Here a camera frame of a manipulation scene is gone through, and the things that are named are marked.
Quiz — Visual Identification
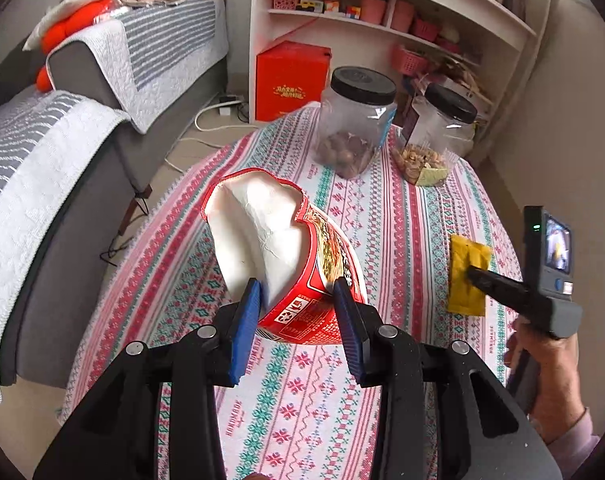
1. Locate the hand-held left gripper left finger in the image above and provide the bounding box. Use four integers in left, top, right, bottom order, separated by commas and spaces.
32, 277, 263, 480

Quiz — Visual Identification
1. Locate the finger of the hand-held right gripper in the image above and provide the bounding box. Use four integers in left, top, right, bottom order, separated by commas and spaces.
466, 266, 538, 318

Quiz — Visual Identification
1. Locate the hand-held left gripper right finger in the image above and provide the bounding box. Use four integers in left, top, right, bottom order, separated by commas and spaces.
332, 277, 563, 480

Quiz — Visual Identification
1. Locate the yellow packet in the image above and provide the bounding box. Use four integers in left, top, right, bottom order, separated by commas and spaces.
447, 234, 493, 317

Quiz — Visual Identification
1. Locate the red noodle bag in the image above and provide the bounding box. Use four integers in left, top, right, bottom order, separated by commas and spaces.
201, 167, 368, 346

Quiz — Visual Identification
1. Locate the person's right forearm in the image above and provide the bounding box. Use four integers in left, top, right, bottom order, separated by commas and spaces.
547, 407, 603, 468

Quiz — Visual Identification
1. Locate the person's right hand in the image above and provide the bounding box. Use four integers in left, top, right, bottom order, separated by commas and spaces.
503, 315, 590, 443

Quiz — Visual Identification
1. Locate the green label plastic jar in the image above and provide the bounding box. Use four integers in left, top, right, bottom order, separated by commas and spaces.
392, 82, 479, 188

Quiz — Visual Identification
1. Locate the grey sofa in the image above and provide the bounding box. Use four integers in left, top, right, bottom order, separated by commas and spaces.
0, 0, 228, 391

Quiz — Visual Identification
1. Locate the blue label plastic jar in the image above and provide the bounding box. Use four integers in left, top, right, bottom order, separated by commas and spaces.
316, 66, 398, 179

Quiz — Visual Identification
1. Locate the tied bundle of papers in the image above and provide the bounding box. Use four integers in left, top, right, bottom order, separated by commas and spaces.
415, 50, 493, 106

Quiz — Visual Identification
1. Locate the red cardboard box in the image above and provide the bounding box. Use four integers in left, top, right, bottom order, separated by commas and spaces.
256, 41, 332, 123

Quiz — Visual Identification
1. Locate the striped grey quilted blanket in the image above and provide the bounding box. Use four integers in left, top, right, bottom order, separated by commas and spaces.
0, 90, 133, 406
46, 0, 229, 135

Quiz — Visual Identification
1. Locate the pink cup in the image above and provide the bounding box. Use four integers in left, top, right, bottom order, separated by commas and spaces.
359, 0, 387, 26
391, 0, 415, 33

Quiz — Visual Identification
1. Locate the white bookshelf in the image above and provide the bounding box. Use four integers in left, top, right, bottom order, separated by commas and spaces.
250, 0, 538, 126

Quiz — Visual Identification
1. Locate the orange plush toy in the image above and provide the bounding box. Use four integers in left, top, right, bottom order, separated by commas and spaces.
36, 0, 116, 92

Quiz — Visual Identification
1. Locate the white cable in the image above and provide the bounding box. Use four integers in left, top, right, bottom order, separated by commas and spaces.
165, 100, 258, 171

